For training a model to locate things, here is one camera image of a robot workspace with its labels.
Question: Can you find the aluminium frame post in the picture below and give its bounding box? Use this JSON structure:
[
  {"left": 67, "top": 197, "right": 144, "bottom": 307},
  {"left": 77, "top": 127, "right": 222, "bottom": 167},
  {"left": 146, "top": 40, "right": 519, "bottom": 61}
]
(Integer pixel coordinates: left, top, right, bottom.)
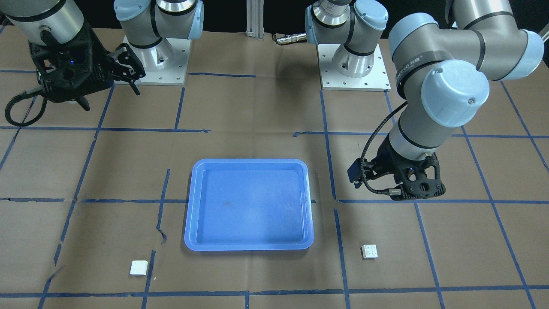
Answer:
[{"left": 245, "top": 0, "right": 264, "bottom": 41}]

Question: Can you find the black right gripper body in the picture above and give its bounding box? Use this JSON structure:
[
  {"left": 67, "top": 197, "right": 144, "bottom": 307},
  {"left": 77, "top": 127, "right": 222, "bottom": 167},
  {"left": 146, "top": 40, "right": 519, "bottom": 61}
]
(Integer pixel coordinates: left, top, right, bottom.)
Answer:
[{"left": 29, "top": 21, "right": 115, "bottom": 111}]

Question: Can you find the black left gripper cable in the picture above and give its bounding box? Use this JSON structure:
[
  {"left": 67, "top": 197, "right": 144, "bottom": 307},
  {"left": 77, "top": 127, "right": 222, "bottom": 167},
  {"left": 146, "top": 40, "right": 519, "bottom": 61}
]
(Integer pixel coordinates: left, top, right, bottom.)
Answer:
[{"left": 5, "top": 84, "right": 48, "bottom": 127}]

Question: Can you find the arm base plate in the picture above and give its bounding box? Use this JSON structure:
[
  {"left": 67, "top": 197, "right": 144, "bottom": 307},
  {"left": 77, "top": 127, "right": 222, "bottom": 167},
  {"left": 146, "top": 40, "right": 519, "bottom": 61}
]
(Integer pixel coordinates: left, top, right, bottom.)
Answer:
[
  {"left": 317, "top": 44, "right": 392, "bottom": 92},
  {"left": 130, "top": 38, "right": 193, "bottom": 86}
]

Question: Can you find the blue plastic tray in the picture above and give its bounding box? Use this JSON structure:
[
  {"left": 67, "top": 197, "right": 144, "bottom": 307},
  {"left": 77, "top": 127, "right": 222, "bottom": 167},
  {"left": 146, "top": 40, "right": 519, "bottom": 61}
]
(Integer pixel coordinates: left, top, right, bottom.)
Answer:
[{"left": 184, "top": 158, "right": 314, "bottom": 251}]

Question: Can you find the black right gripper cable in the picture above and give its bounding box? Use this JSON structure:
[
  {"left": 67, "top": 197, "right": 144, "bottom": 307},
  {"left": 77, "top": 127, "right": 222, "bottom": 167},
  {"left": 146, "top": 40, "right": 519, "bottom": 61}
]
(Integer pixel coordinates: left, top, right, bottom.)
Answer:
[{"left": 359, "top": 101, "right": 408, "bottom": 196}]

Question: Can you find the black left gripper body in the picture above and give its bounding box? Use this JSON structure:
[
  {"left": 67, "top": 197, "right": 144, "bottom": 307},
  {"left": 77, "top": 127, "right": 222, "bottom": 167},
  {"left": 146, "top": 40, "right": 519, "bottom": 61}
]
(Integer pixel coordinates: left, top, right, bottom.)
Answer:
[{"left": 367, "top": 138, "right": 446, "bottom": 201}]

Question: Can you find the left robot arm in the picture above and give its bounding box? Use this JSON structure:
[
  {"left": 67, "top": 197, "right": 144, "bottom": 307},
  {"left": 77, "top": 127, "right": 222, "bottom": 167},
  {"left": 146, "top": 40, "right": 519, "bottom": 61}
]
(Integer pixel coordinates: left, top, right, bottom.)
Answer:
[{"left": 347, "top": 0, "right": 544, "bottom": 201}]

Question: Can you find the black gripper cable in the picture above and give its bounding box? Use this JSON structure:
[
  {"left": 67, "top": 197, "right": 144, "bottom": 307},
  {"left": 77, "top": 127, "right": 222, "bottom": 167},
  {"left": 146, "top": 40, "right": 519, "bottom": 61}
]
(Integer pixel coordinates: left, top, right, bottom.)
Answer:
[
  {"left": 359, "top": 101, "right": 408, "bottom": 196},
  {"left": 5, "top": 84, "right": 48, "bottom": 127}
]

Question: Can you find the metal cable connector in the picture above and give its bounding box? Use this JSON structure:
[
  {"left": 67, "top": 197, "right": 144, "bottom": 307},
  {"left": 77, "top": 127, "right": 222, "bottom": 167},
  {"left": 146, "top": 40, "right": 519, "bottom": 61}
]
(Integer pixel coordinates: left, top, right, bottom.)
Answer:
[{"left": 272, "top": 33, "right": 307, "bottom": 45}]

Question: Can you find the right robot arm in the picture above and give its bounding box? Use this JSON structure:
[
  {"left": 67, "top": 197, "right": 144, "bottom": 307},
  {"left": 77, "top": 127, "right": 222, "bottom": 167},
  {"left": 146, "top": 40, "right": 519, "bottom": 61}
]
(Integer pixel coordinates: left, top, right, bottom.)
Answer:
[{"left": 1, "top": 0, "right": 204, "bottom": 111}]

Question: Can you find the white block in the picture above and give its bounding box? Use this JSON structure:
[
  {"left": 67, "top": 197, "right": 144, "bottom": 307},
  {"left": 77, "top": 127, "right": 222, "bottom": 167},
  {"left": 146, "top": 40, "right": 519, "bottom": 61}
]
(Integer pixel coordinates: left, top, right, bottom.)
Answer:
[
  {"left": 129, "top": 260, "right": 148, "bottom": 276},
  {"left": 361, "top": 244, "right": 378, "bottom": 259}
]

